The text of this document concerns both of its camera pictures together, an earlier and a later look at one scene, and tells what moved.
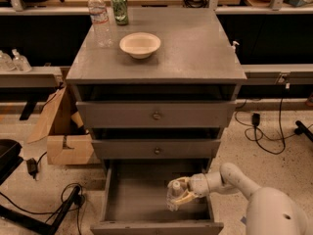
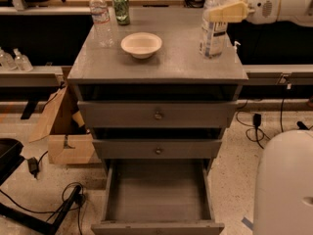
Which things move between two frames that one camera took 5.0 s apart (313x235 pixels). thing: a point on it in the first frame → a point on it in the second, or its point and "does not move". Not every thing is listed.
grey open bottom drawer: (134, 200) does not move
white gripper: (198, 184) → (261, 6)
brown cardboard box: (67, 145) does not move
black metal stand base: (37, 224) does not move
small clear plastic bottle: (173, 195) → (213, 34)
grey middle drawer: (156, 149) does not move
